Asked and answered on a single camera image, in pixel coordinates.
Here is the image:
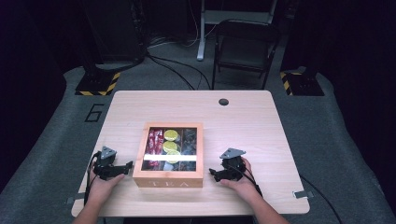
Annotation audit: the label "red stick sachet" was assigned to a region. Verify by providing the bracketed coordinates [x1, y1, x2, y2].
[154, 129, 165, 157]
[146, 129, 157, 167]

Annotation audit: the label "yellow round packet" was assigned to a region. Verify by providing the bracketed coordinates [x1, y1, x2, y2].
[163, 129, 180, 142]
[165, 149, 182, 164]
[162, 140, 178, 153]

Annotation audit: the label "black folding chair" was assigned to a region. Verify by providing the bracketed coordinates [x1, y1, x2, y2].
[212, 19, 282, 91]

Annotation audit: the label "dark cabinet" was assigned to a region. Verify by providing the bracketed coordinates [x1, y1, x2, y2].
[81, 0, 148, 64]

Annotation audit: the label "grey tape strip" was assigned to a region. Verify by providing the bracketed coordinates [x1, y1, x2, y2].
[292, 189, 315, 200]
[64, 191, 86, 205]

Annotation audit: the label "wooden tea box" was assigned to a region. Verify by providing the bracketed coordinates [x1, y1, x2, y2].
[133, 121, 205, 189]

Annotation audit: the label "wooden glass-pane box lid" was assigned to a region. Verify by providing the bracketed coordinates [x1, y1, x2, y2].
[140, 121, 205, 180]

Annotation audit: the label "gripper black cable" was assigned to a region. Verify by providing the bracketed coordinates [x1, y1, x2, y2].
[83, 150, 103, 206]
[228, 163, 263, 198]

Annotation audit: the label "white desk leg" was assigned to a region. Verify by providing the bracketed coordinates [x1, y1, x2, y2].
[196, 0, 207, 62]

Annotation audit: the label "person's right hand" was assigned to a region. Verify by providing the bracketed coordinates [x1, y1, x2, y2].
[219, 157, 263, 203]

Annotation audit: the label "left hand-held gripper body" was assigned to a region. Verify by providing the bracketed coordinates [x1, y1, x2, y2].
[92, 146, 126, 181]

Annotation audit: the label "black yellow striped stand base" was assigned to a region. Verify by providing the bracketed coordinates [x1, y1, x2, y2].
[75, 70, 121, 97]
[279, 70, 325, 97]

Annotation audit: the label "white cables on floor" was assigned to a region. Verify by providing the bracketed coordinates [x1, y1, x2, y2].
[148, 6, 219, 49]

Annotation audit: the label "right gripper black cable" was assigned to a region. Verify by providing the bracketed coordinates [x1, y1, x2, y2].
[228, 163, 263, 198]

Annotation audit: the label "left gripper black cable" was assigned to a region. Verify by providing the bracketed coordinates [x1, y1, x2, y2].
[83, 150, 103, 206]

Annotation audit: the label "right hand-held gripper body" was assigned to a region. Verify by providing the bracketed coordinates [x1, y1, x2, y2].
[219, 147, 248, 183]

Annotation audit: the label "black cable bundle on floor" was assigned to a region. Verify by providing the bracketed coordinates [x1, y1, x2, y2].
[145, 53, 213, 91]

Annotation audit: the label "dark foil packets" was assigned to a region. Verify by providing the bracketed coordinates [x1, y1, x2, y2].
[179, 128, 198, 156]

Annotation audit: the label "grey desk frame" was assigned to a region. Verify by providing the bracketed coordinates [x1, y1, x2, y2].
[202, 0, 278, 26]

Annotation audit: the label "person's left hand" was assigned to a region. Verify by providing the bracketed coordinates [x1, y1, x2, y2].
[88, 173, 126, 204]

